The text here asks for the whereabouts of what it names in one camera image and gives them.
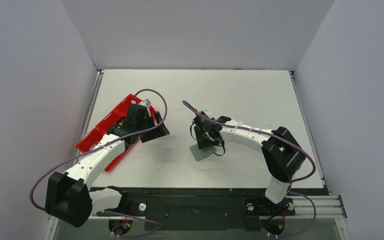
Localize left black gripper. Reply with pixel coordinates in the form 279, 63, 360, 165
136, 112, 169, 143

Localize green card holder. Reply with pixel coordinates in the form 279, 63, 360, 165
189, 144, 214, 162

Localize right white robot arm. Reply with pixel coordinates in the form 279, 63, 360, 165
190, 111, 306, 214

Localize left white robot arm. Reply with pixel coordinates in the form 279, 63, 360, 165
44, 99, 170, 227

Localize red plastic bin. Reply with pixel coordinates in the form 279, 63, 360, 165
75, 94, 156, 173

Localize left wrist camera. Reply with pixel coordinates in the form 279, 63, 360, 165
140, 99, 152, 109

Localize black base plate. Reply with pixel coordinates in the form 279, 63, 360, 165
62, 187, 330, 232

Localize aluminium rail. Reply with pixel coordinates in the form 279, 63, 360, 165
291, 195, 347, 219

